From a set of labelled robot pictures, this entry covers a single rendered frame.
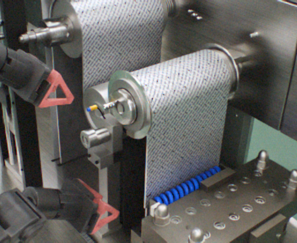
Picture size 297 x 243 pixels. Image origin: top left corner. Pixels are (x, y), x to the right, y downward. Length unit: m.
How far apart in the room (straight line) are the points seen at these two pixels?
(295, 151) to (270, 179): 2.03
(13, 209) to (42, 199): 0.07
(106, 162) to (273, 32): 0.46
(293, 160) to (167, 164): 2.12
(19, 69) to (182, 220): 0.47
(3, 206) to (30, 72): 0.22
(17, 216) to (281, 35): 0.66
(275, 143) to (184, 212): 2.23
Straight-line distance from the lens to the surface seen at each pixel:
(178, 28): 1.31
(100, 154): 1.03
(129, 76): 0.95
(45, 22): 1.10
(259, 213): 1.09
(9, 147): 1.36
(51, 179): 1.35
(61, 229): 1.20
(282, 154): 3.15
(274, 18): 1.09
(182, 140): 1.05
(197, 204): 1.08
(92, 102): 1.12
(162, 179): 1.07
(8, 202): 0.82
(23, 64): 0.81
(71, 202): 0.91
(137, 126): 0.97
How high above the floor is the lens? 1.74
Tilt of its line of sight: 32 degrees down
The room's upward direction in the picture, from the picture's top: 2 degrees clockwise
